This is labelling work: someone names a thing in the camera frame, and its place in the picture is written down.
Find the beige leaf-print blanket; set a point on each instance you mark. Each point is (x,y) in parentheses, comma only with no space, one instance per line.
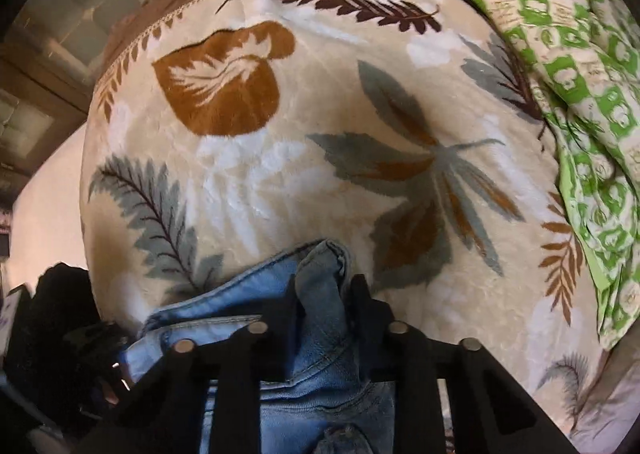
(300,159)

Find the blue denim pants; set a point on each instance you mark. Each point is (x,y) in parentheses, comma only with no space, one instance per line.
(320,384)

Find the green checkered blanket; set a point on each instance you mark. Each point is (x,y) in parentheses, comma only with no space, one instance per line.
(575,59)

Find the dark cloth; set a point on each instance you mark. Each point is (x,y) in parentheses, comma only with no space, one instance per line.
(55,309)

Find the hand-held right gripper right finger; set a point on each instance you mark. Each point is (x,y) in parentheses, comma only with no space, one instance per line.
(365,319)

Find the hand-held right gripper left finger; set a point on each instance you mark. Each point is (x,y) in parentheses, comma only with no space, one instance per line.
(287,314)

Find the dark wooden glass cabinet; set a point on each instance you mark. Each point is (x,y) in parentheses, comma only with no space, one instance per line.
(75,9)

